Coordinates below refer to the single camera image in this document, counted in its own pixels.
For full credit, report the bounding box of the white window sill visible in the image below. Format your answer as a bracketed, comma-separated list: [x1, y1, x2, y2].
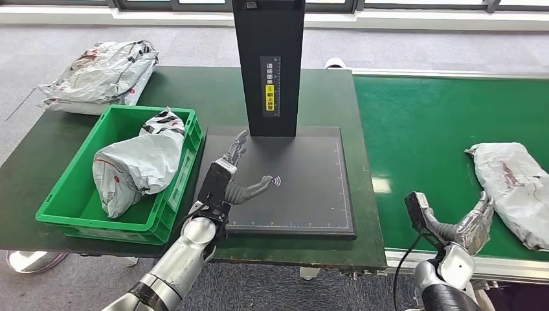
[0, 5, 549, 33]

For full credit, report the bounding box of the chrome round base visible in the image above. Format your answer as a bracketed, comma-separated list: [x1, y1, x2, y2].
[5, 250, 68, 274]

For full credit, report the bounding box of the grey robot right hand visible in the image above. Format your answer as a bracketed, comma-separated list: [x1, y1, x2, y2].
[424, 190, 495, 256]

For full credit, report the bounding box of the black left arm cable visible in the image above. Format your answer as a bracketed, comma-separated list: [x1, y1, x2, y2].
[171, 205, 203, 241]

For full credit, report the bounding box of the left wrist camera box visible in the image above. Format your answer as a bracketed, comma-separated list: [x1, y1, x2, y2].
[197, 159, 238, 216]

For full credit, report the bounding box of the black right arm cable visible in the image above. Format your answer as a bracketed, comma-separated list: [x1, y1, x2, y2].
[393, 231, 423, 311]

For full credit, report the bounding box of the green plastic crate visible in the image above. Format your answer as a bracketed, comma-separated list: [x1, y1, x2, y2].
[35, 104, 203, 246]

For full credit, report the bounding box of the green conveyor belt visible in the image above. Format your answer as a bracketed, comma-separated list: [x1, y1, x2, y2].
[352, 75, 549, 262]

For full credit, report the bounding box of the dark window frame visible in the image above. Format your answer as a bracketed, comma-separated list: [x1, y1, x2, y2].
[0, 0, 549, 14]

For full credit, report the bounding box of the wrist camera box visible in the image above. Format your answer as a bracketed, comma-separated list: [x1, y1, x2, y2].
[197, 159, 238, 216]
[404, 192, 443, 250]

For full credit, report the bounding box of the dark green table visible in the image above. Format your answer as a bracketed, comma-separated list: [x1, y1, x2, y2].
[0, 65, 388, 271]

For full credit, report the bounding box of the black yellow label sticker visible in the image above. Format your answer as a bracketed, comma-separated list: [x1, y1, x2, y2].
[260, 56, 282, 119]

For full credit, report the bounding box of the black inbound scanner machine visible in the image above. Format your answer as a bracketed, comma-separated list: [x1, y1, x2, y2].
[195, 0, 357, 239]

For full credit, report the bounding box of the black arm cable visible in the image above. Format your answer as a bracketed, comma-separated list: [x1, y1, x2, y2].
[171, 205, 203, 241]
[393, 231, 423, 311]

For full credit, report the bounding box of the crumpled grey parcel bag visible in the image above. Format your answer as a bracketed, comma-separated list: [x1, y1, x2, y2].
[37, 40, 160, 105]
[40, 64, 155, 116]

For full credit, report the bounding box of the aluminium conveyor frame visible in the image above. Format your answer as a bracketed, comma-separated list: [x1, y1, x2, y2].
[349, 67, 549, 284]

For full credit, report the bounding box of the grey parcel bag faded print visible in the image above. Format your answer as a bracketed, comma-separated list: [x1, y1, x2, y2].
[464, 142, 549, 252]

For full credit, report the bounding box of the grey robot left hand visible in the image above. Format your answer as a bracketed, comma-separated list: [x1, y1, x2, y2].
[223, 129, 275, 206]

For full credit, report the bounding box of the white parcel bag red dot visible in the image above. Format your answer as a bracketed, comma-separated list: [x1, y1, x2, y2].
[92, 107, 186, 219]

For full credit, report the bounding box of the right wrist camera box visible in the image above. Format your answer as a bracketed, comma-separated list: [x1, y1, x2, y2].
[404, 192, 443, 250]

